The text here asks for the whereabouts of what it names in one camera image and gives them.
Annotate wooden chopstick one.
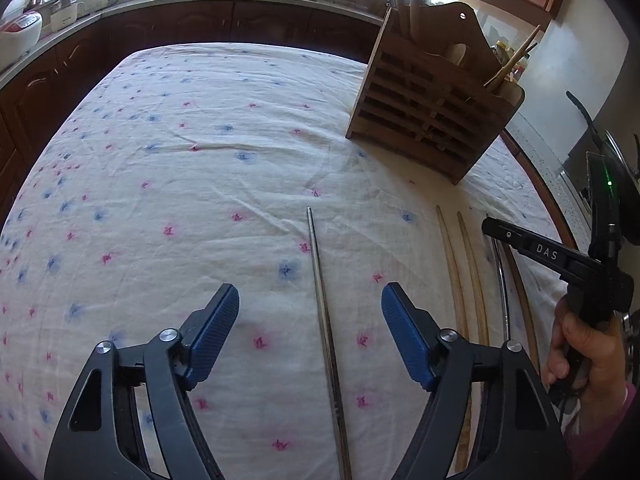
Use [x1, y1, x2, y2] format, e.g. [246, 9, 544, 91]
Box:
[436, 205, 472, 474]

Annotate person's right hand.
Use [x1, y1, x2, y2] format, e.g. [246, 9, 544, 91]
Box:
[542, 296, 627, 419]

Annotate wooden chopstick two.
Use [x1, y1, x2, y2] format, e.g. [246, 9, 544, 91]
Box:
[457, 211, 490, 346]

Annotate black wok with lid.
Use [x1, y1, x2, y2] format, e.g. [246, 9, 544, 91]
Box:
[565, 91, 639, 194]

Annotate steel chopstick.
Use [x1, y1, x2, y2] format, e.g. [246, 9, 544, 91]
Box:
[306, 207, 354, 480]
[490, 237, 511, 341]

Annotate wooden utensil holder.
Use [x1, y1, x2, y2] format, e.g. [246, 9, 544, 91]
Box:
[346, 2, 525, 183]

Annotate white red rice cooker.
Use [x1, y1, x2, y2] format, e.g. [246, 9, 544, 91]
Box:
[0, 12, 42, 72]

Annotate floral white tablecloth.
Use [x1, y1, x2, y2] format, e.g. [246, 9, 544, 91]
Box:
[1, 44, 556, 479]

